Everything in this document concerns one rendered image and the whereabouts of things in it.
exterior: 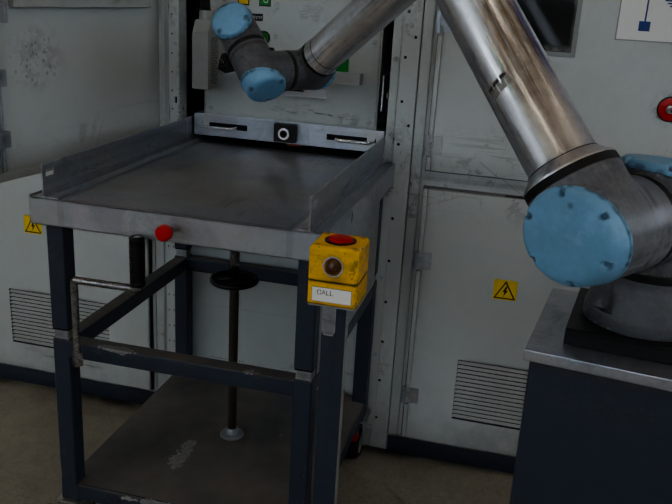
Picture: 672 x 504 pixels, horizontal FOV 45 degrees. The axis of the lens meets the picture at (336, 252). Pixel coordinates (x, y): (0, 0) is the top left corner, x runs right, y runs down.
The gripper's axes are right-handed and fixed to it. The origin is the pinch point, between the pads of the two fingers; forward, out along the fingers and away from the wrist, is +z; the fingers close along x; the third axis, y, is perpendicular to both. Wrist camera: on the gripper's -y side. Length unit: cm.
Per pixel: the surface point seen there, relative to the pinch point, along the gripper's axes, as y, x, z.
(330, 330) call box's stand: 42, -67, -63
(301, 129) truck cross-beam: 9.0, -7.5, 9.0
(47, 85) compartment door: -39, -19, -35
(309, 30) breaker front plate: 9.7, 15.4, -2.9
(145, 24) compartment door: -32.1, 9.7, -11.0
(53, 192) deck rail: -23, -46, -47
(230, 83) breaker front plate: -12.1, 2.1, 4.8
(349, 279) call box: 45, -59, -70
